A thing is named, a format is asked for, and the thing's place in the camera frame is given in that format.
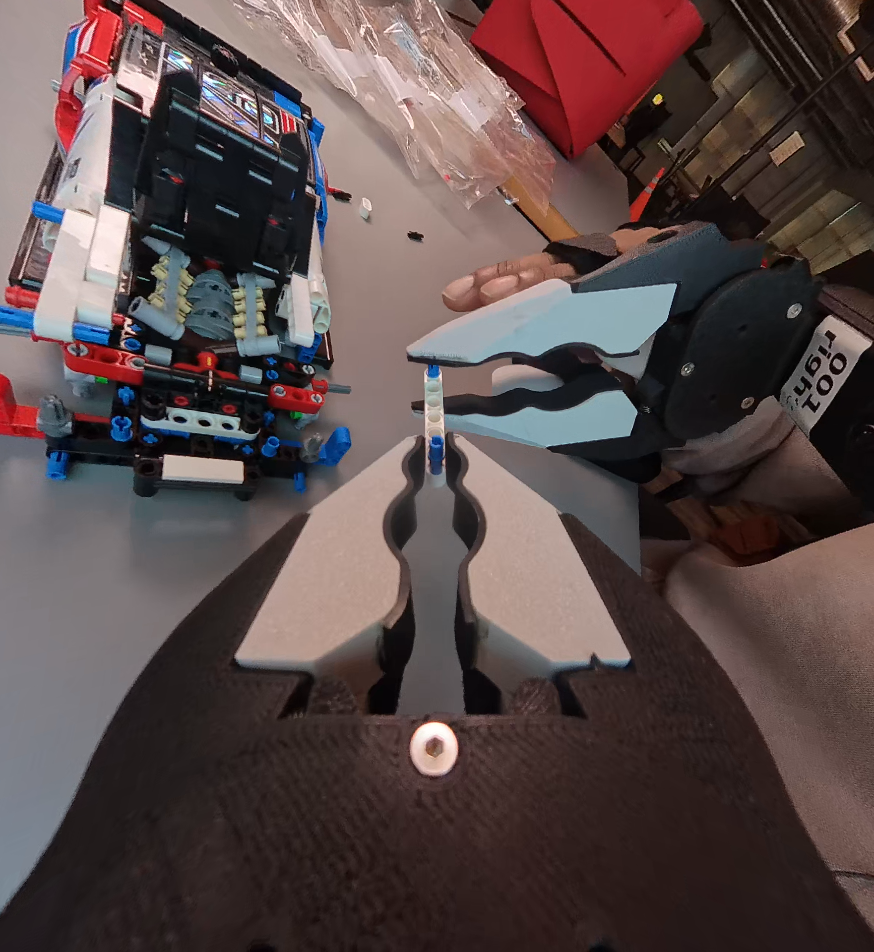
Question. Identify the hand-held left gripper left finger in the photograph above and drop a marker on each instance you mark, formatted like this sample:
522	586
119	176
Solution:
318	595

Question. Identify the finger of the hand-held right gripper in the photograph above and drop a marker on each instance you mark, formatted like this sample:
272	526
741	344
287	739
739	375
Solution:
556	320
578	420

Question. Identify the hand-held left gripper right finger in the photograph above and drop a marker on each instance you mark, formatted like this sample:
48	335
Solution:
548	595

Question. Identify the white perforated toy beam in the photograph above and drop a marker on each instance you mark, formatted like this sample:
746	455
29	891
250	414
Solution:
432	387

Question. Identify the person's right hand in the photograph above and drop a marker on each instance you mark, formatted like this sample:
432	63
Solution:
496	282

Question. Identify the orange traffic cone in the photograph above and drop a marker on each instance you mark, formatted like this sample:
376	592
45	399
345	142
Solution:
649	190

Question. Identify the background storage shelves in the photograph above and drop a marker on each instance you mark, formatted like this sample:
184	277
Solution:
779	89

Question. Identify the red box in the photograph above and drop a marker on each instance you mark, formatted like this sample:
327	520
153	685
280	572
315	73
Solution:
586	67

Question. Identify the person's beige sweatshirt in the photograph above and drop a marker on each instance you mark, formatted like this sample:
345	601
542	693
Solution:
779	706

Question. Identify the clear plastic bags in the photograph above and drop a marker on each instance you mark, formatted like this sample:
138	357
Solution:
422	89

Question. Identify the toy brick race car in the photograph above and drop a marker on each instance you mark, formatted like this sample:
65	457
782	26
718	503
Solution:
206	149

